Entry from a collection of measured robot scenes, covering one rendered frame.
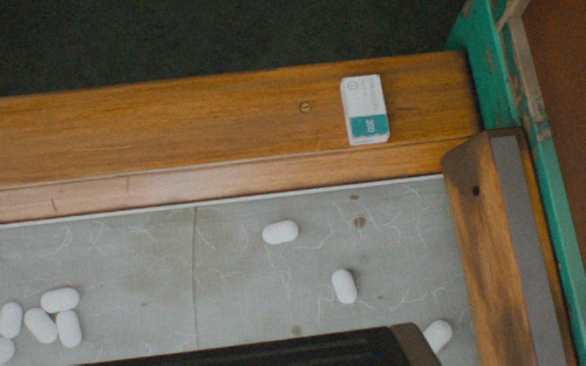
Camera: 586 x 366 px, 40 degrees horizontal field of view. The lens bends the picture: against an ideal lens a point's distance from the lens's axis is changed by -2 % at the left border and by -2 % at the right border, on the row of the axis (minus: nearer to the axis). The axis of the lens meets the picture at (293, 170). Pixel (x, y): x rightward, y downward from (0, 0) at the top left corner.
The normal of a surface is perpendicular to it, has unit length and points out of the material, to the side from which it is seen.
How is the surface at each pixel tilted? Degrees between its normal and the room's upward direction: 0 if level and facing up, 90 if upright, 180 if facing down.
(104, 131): 0
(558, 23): 90
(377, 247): 0
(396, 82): 0
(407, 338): 58
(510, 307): 69
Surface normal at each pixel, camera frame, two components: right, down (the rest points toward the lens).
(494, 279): -0.90, -0.02
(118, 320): 0.04, -0.32
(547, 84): -0.99, 0.11
